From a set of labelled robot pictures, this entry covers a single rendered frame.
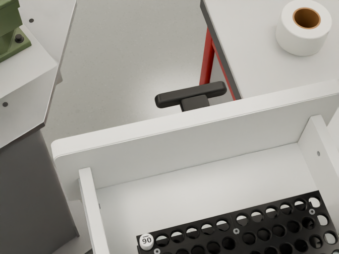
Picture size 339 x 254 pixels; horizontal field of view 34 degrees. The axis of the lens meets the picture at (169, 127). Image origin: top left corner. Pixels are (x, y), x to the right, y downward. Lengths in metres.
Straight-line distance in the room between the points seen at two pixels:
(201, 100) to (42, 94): 0.27
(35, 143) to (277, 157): 0.48
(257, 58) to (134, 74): 0.93
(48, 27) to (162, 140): 0.34
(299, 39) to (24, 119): 0.38
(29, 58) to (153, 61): 0.95
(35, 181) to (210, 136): 0.58
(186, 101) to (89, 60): 1.18
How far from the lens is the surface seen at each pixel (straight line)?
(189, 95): 0.55
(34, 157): 1.00
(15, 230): 1.20
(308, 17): 0.81
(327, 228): 0.53
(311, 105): 0.56
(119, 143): 0.51
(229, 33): 0.80
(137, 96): 1.63
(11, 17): 0.74
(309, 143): 0.60
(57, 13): 0.82
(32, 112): 0.73
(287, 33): 0.77
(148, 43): 1.74
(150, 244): 0.48
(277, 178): 0.60
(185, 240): 0.50
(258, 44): 0.79
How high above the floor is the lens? 1.37
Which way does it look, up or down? 61 degrees down
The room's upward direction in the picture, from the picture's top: 4 degrees clockwise
